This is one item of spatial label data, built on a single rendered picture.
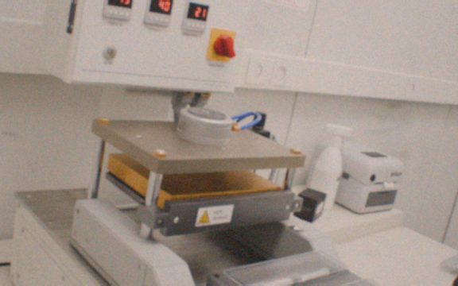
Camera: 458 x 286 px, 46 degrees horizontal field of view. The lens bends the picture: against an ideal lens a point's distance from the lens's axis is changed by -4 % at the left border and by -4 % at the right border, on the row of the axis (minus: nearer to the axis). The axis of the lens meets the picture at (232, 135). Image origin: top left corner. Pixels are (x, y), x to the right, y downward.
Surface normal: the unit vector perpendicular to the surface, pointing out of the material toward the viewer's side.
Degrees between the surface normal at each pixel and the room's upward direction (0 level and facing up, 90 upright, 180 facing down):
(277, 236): 90
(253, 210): 90
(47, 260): 90
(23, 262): 90
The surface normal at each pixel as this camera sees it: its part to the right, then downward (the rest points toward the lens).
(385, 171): 0.62, 0.22
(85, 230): -0.74, 0.00
